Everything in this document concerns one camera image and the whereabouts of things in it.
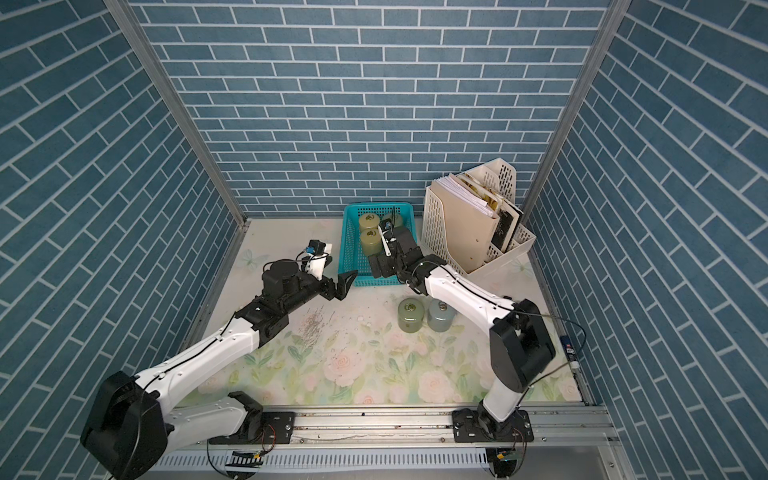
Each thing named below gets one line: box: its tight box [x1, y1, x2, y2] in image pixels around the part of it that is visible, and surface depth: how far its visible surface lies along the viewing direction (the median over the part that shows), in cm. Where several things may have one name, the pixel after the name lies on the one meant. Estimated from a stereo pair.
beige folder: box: [430, 182, 500, 273], surface depth 88 cm
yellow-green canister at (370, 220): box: [360, 212, 380, 229], surface depth 110 cm
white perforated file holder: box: [469, 158, 517, 202], surface depth 105 cm
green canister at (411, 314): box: [397, 297, 426, 333], surface depth 88 cm
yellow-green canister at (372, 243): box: [361, 228, 383, 256], surface depth 106 cm
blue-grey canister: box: [427, 298, 457, 332], surface depth 88 cm
